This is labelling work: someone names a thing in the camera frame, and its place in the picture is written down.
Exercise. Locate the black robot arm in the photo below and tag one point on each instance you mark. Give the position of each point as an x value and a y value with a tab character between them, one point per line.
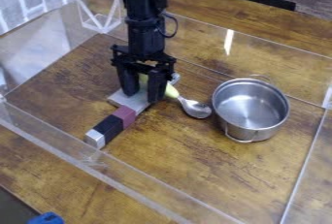
145	9

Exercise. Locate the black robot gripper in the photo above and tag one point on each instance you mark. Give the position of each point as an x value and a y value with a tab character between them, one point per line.
143	57

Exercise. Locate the yellow handled metal spoon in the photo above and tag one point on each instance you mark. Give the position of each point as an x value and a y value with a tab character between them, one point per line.
193	108

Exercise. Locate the blue object at bottom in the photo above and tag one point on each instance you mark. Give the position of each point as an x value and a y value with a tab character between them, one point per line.
46	218

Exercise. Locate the clear acrylic enclosure panels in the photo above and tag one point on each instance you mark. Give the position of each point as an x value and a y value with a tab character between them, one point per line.
171	170

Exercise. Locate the grey toy cleaver knife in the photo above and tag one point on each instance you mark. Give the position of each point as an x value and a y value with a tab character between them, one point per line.
129	107

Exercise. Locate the small steel pot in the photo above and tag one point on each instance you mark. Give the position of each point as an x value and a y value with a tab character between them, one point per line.
252	109

